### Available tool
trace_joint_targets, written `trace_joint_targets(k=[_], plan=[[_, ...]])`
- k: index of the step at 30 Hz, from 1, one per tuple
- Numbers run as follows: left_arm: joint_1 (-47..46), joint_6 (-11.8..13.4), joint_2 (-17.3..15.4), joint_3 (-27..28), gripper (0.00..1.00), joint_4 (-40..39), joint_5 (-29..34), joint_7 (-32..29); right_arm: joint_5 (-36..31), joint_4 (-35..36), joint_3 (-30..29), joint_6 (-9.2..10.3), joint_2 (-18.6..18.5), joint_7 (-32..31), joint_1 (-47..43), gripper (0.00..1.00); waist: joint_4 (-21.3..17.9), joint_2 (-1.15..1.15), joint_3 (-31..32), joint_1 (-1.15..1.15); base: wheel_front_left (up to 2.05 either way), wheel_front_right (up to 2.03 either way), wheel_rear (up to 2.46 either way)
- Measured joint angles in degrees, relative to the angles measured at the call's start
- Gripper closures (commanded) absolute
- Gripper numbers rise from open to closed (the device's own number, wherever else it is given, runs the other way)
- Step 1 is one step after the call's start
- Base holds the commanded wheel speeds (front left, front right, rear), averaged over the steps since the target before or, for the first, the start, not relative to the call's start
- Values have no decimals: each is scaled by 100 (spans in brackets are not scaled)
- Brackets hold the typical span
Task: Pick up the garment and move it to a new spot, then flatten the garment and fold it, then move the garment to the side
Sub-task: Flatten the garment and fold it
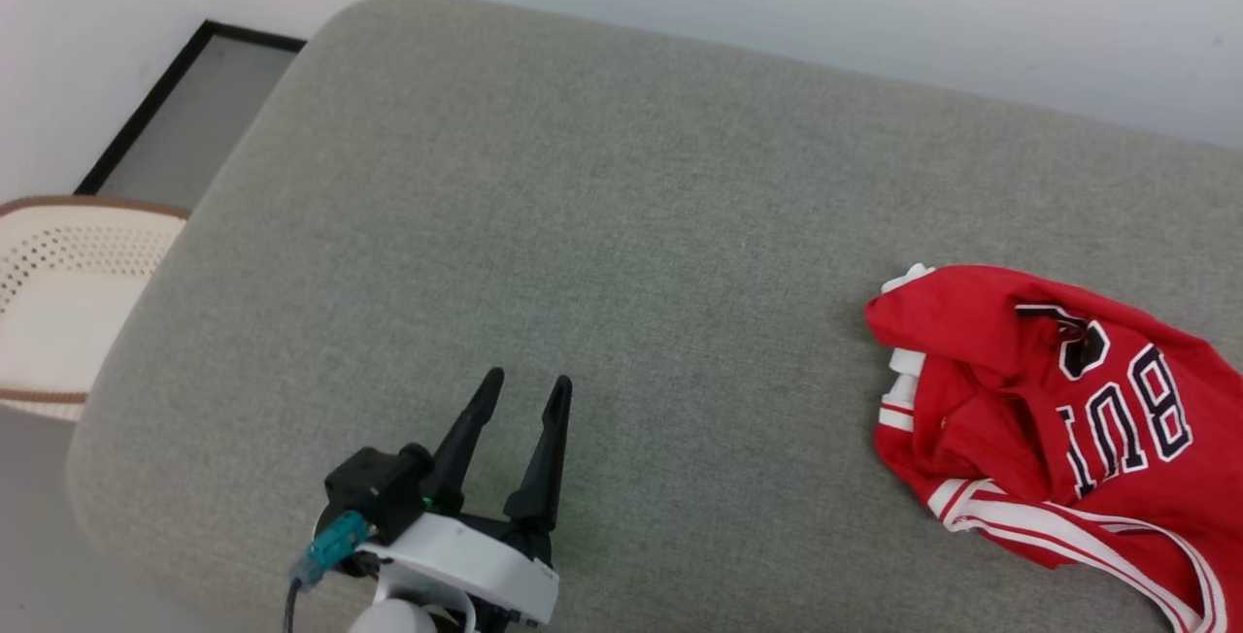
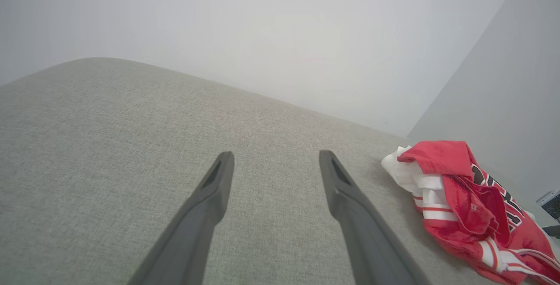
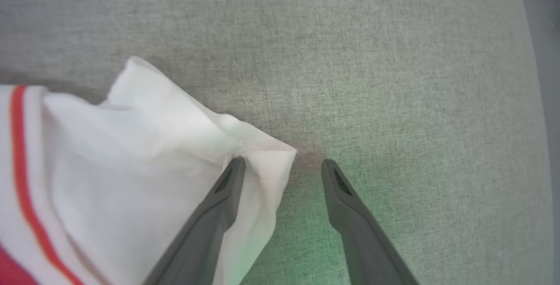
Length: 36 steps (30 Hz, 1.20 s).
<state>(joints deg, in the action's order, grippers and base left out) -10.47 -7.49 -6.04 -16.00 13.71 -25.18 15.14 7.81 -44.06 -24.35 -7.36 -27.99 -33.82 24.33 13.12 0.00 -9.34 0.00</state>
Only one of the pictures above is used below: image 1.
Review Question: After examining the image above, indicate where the red white basketball jersey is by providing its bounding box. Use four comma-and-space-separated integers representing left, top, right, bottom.
864, 264, 1243, 633

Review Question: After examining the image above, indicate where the black framed grey panel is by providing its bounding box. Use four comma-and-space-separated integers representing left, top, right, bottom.
74, 19, 308, 212

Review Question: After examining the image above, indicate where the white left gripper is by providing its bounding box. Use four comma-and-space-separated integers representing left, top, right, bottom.
354, 367, 574, 630

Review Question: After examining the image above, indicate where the grey fabric sofa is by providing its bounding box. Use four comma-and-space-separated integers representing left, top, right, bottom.
66, 0, 1243, 633

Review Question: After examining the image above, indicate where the teal cable connector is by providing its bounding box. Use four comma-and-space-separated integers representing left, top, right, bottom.
291, 510, 372, 587

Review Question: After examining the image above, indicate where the cream perforated laundry basket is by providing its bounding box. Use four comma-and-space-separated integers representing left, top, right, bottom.
0, 195, 191, 422

